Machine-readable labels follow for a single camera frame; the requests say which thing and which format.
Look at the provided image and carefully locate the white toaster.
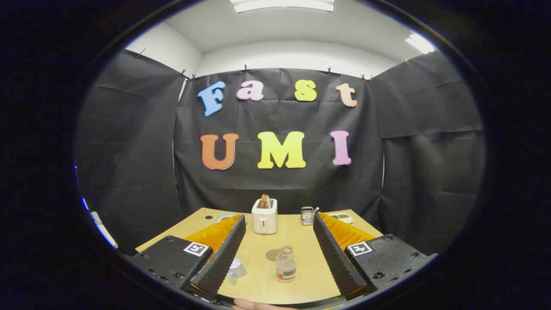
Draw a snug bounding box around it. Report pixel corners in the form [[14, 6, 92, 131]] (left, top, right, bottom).
[[251, 198, 279, 235]]

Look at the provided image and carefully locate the pale green plate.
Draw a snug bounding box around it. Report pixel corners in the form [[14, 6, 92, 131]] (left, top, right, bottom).
[[214, 212, 248, 224]]

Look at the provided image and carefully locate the small metal wire basket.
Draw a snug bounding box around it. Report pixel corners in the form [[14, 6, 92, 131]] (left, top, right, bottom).
[[301, 207, 320, 226]]

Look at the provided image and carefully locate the long ceiling light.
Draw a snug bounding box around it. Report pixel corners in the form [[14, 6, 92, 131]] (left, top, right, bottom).
[[230, 0, 335, 12]]

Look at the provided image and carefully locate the clear plastic juice bottle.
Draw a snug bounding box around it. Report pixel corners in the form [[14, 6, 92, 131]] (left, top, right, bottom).
[[275, 245, 297, 283]]

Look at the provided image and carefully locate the short ceiling light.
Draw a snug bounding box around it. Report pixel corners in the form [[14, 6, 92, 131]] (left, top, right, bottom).
[[406, 34, 437, 54]]

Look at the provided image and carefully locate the pale grey cup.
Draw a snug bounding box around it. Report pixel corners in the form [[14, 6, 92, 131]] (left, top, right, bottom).
[[226, 257, 247, 285]]

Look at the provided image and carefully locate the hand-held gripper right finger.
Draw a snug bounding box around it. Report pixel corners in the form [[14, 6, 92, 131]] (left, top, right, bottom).
[[313, 212, 439, 301]]

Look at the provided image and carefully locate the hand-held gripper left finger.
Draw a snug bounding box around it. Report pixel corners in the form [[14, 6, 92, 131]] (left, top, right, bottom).
[[125, 214, 247, 302]]

